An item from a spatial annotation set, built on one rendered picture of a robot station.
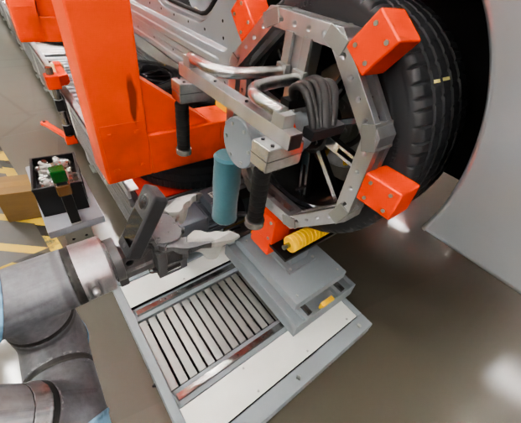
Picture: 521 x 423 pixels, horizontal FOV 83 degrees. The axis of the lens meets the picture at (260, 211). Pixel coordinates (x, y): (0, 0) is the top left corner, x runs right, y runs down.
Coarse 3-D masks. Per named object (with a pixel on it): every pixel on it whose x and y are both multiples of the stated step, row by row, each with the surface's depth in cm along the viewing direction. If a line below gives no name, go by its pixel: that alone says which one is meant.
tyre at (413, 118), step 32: (288, 0) 75; (320, 0) 67; (352, 0) 62; (384, 0) 61; (416, 0) 70; (448, 32) 68; (256, 64) 92; (416, 64) 58; (448, 64) 64; (384, 96) 63; (416, 96) 58; (448, 96) 64; (416, 128) 61; (448, 128) 67; (384, 160) 68; (416, 160) 63; (448, 160) 76; (416, 192) 77; (352, 224) 82
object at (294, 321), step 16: (240, 256) 137; (240, 272) 136; (256, 272) 131; (256, 288) 129; (272, 288) 126; (336, 288) 128; (352, 288) 132; (272, 304) 122; (288, 304) 121; (320, 304) 120; (288, 320) 115; (304, 320) 116
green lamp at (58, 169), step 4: (60, 164) 88; (48, 168) 86; (52, 168) 86; (56, 168) 87; (60, 168) 87; (64, 168) 88; (52, 172) 85; (56, 172) 86; (60, 172) 86; (64, 172) 87; (52, 176) 86; (56, 176) 86; (60, 176) 87; (64, 176) 88; (52, 180) 87; (56, 180) 87; (60, 180) 88; (64, 180) 88
